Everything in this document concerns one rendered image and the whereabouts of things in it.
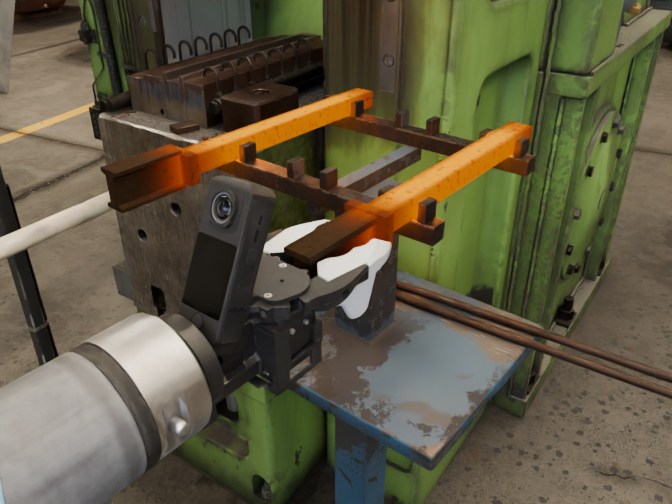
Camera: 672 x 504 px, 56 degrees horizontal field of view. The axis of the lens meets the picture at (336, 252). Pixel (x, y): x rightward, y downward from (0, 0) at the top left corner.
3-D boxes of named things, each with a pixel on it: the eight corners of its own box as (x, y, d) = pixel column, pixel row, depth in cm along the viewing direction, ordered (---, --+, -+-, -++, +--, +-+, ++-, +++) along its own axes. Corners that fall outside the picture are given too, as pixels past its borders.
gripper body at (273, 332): (263, 323, 56) (151, 397, 48) (257, 238, 52) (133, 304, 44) (330, 358, 52) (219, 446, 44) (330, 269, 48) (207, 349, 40)
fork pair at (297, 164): (326, 191, 66) (326, 173, 65) (286, 177, 69) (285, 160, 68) (439, 132, 82) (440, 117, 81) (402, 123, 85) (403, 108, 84)
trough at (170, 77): (183, 84, 113) (182, 76, 112) (162, 80, 115) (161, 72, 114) (320, 41, 142) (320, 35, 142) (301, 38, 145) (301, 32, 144)
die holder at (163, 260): (262, 369, 125) (246, 155, 102) (133, 306, 143) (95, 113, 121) (401, 250, 165) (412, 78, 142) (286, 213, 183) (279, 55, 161)
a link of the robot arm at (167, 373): (62, 320, 41) (157, 386, 35) (127, 287, 44) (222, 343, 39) (89, 422, 45) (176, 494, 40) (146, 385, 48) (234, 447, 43)
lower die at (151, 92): (207, 128, 114) (202, 81, 109) (132, 109, 123) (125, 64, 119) (338, 76, 144) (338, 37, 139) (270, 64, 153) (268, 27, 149)
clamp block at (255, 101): (259, 142, 108) (257, 104, 105) (222, 132, 112) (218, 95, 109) (301, 122, 116) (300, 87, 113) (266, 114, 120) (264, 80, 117)
